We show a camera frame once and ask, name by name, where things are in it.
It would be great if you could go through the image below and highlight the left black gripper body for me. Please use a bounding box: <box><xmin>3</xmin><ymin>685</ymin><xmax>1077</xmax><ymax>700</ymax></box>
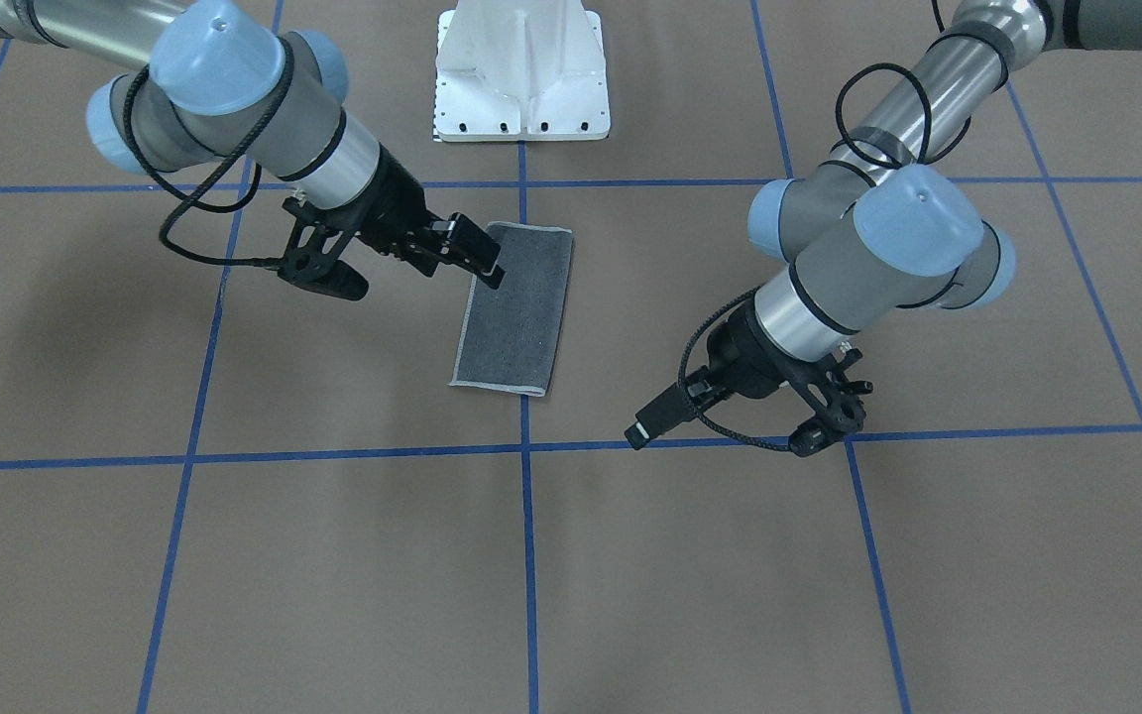
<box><xmin>685</xmin><ymin>297</ymin><xmax>872</xmax><ymax>457</ymax></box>

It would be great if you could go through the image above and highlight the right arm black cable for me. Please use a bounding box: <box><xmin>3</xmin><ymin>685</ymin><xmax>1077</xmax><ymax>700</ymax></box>
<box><xmin>123</xmin><ymin>38</ymin><xmax>299</xmax><ymax>271</ymax></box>

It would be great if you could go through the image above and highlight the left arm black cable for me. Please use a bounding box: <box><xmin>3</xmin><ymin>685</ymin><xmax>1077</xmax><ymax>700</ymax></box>
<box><xmin>678</xmin><ymin>61</ymin><xmax>973</xmax><ymax>455</ymax></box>

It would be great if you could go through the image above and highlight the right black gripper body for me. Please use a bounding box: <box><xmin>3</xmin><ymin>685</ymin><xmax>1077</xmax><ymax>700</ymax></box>
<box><xmin>278</xmin><ymin>149</ymin><xmax>440</xmax><ymax>300</ymax></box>

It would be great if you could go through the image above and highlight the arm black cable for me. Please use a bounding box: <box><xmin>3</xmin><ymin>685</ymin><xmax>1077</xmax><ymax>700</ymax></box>
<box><xmin>678</xmin><ymin>61</ymin><xmax>973</xmax><ymax>455</ymax></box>
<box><xmin>123</xmin><ymin>38</ymin><xmax>299</xmax><ymax>271</ymax></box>

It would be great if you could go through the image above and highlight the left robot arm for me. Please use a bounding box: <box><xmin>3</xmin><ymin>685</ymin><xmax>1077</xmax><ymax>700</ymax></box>
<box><xmin>625</xmin><ymin>1</ymin><xmax>1142</xmax><ymax>457</ymax></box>

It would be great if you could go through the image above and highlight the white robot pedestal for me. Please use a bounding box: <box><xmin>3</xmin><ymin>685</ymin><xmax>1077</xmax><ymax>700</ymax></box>
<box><xmin>432</xmin><ymin>1</ymin><xmax>612</xmax><ymax>142</ymax></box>

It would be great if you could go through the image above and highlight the pink grey-backed towel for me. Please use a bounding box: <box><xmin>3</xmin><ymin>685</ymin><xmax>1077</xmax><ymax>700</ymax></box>
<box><xmin>448</xmin><ymin>220</ymin><xmax>574</xmax><ymax>398</ymax></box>

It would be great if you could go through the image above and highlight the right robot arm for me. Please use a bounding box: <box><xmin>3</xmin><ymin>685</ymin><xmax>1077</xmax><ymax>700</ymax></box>
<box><xmin>0</xmin><ymin>1</ymin><xmax>505</xmax><ymax>300</ymax></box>

